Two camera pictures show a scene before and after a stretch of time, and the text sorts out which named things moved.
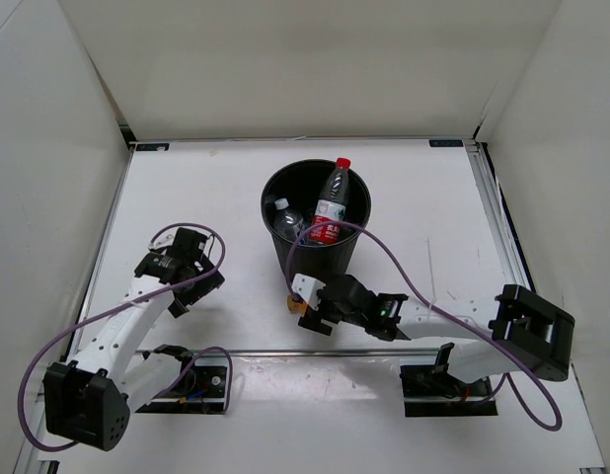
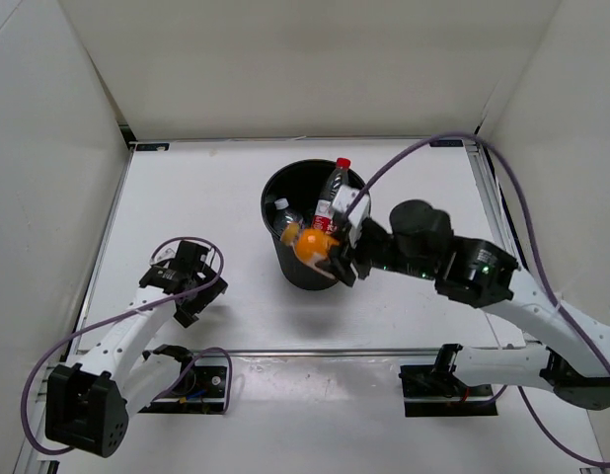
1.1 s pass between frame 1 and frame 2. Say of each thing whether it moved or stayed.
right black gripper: moved
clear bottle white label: stayed
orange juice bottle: moved
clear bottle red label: stayed
